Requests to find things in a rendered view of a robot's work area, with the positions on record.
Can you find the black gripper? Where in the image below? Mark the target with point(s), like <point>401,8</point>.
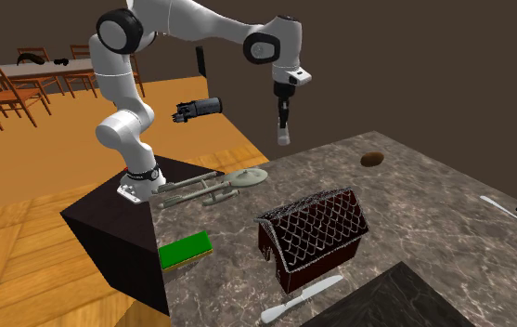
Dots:
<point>284,89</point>

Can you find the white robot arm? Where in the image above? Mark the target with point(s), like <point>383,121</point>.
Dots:
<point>117,86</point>

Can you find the grey spaceship model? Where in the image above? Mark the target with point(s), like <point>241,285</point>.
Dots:
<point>244,178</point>

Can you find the black cylindrical device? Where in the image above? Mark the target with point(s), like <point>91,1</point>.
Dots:
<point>206,107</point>

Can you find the brown potato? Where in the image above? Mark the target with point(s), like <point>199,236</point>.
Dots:
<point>372,159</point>

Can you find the dark red gingerbread house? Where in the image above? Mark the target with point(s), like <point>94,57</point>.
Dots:
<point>317,226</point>

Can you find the wooden chair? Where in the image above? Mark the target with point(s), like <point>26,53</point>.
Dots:
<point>30,50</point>
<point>11,96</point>
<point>137,77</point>
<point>80,46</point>

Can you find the green sponge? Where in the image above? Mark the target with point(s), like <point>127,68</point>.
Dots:
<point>184,248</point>

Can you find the white knife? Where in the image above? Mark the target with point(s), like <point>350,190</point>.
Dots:
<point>303,296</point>

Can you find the dark robot stand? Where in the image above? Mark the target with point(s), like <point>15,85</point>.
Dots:
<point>113,231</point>

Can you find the dark marble block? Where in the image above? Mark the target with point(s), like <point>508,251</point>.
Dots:
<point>394,303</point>

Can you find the white fork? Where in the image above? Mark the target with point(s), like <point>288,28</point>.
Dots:
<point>504,210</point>

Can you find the grey dining table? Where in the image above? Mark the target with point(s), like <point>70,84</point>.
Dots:
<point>36,69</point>

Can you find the black wall panel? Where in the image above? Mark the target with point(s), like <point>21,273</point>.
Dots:
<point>201,61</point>

